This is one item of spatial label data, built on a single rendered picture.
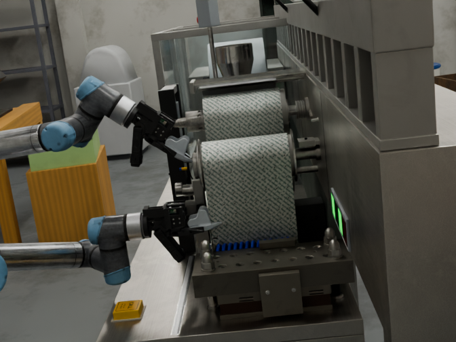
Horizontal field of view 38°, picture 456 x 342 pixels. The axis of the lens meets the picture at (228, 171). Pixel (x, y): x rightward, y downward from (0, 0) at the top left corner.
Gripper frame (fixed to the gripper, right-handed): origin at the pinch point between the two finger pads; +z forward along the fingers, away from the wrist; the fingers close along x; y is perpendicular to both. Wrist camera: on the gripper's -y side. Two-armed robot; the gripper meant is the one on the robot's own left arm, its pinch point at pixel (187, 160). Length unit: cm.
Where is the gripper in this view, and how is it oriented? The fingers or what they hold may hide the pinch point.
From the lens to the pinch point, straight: 188.4
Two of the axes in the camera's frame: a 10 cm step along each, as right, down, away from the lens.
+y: 5.4, -8.1, -2.1
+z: 8.4, 5.3, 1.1
